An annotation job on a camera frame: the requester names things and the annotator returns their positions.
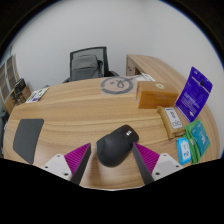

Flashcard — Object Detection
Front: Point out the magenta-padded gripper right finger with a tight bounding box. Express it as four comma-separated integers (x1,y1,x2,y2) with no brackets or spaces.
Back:
132,142,184,186

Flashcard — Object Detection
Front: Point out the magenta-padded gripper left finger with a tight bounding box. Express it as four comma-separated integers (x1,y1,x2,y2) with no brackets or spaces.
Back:
41,142,92,186

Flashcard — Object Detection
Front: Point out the black computer mouse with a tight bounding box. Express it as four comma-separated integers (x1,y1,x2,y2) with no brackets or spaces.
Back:
95,124,140,168

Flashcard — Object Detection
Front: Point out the dark grey mouse pad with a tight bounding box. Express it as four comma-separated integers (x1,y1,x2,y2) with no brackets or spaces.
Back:
12,118,45,165

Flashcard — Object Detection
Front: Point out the small blue white packet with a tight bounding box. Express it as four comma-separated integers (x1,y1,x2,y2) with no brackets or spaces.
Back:
175,137,192,166

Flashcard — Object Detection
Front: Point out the tan packet with white label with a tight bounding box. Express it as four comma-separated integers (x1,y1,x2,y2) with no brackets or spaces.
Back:
156,105,185,140

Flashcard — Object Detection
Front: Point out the green packet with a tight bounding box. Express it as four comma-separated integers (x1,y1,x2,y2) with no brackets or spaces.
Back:
184,119,212,164

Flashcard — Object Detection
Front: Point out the brown cardboard box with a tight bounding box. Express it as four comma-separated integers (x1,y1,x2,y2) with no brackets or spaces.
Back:
135,80,180,110

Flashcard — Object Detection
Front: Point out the white green blue leaflet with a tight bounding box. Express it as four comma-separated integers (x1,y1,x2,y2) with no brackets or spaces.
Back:
25,87,50,104

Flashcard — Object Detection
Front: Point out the purple retail package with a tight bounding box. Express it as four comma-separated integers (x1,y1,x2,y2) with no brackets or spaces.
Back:
174,66,214,123

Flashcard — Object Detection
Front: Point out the white printed paper sheet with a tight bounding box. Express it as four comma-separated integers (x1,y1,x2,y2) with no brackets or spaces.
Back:
134,72,156,83

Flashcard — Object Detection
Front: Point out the wooden side desk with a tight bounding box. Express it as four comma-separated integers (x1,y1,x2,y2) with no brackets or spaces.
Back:
125,54,188,85

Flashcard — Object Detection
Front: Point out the grey backpack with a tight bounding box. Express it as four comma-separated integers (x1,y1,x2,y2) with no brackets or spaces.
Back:
70,54,104,82

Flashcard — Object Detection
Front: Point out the black carton box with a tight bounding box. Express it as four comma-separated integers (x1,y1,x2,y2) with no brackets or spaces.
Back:
13,78,27,95

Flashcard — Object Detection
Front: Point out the wooden shelf unit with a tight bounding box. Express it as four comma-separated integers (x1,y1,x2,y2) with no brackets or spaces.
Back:
0,54,20,104

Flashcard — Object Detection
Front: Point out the black mesh office chair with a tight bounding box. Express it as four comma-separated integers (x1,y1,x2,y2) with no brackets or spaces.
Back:
62,46,119,84

